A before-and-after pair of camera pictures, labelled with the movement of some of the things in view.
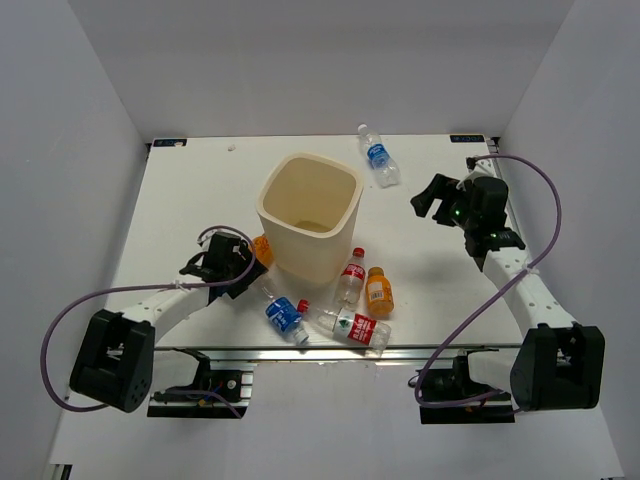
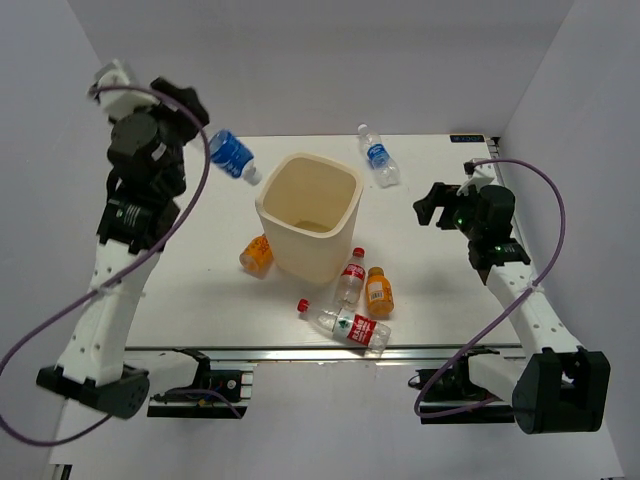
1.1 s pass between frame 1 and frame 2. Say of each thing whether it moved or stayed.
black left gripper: moved
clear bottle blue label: stayed
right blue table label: stayed
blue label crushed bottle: moved
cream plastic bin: stayed
